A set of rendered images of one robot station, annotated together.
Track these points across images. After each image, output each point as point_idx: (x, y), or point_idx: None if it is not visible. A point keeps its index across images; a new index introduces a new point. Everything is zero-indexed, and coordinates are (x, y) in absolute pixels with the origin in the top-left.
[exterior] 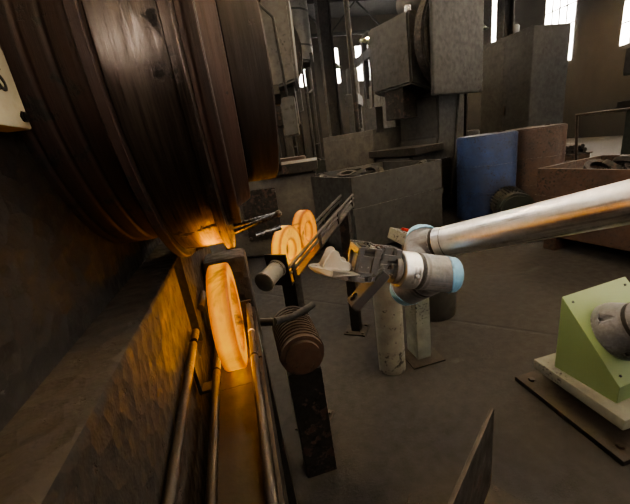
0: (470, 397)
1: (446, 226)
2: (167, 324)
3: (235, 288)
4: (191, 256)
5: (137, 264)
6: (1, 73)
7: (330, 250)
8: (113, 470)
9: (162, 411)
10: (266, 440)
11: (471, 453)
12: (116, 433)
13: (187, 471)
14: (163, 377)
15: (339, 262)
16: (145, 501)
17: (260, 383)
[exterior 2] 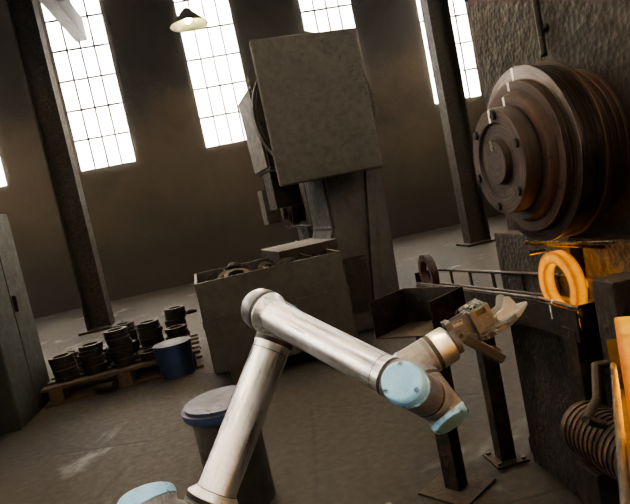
0: None
1: (378, 351)
2: (547, 249)
3: (567, 279)
4: (608, 253)
5: (589, 230)
6: None
7: (506, 300)
8: (513, 247)
9: (532, 262)
10: (509, 293)
11: (440, 296)
12: (515, 243)
13: (539, 292)
14: (536, 257)
15: (497, 306)
16: (519, 264)
17: (524, 295)
